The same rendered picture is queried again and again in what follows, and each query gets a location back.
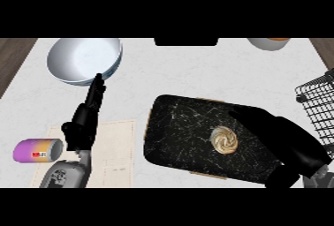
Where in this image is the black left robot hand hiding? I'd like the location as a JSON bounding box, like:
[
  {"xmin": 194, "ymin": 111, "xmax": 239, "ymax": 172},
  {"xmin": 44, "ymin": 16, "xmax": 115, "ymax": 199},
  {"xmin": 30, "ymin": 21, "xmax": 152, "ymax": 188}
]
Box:
[{"xmin": 61, "ymin": 72, "xmax": 108, "ymax": 153}]

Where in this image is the grey cup with orange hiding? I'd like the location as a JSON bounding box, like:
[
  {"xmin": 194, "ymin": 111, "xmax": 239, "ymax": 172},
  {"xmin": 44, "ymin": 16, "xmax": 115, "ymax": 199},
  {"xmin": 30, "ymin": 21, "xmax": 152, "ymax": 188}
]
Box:
[{"xmin": 247, "ymin": 38, "xmax": 293, "ymax": 52}]

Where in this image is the black marble tray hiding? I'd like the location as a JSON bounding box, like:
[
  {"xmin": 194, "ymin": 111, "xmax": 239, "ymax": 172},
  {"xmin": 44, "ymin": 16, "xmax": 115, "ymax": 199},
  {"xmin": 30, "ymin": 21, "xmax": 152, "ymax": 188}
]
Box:
[{"xmin": 142, "ymin": 94, "xmax": 284, "ymax": 185}]

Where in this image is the black appliance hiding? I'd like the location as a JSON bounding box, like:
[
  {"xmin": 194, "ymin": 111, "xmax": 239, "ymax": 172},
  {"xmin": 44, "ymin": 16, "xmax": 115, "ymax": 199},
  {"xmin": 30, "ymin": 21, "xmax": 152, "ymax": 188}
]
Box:
[{"xmin": 152, "ymin": 38, "xmax": 219, "ymax": 47}]

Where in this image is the white bowl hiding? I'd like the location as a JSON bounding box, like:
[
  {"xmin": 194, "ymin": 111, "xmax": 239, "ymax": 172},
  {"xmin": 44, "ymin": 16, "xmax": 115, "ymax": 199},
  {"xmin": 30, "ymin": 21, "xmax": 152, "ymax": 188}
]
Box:
[{"xmin": 46, "ymin": 38, "xmax": 124, "ymax": 87}]

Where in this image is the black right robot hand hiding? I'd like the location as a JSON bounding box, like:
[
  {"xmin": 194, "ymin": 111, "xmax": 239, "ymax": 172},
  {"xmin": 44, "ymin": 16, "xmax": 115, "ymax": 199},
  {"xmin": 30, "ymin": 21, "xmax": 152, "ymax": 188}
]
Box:
[{"xmin": 228, "ymin": 105, "xmax": 334, "ymax": 189}]

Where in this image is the beige placemat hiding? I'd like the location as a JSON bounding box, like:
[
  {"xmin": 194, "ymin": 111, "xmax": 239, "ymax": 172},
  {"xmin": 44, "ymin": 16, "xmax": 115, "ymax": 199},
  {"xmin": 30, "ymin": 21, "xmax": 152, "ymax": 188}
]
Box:
[{"xmin": 30, "ymin": 118, "xmax": 139, "ymax": 189}]

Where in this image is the purple and orange can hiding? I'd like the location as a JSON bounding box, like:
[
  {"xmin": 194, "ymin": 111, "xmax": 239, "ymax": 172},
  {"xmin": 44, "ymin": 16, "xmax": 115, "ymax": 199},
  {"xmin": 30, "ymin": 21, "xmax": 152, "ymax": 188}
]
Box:
[{"xmin": 12, "ymin": 138, "xmax": 65, "ymax": 163}]

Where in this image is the black wire tiered basket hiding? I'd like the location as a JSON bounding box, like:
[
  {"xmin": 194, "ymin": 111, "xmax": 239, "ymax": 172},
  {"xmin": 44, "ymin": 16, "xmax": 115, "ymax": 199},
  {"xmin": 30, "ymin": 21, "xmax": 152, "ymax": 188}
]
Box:
[{"xmin": 294, "ymin": 68, "xmax": 334, "ymax": 154}]

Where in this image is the swirled cream cupcake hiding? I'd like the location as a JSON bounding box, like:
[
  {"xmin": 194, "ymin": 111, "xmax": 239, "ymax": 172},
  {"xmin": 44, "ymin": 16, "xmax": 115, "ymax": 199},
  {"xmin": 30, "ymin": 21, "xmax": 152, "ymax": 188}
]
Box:
[{"xmin": 210, "ymin": 125, "xmax": 239, "ymax": 155}]

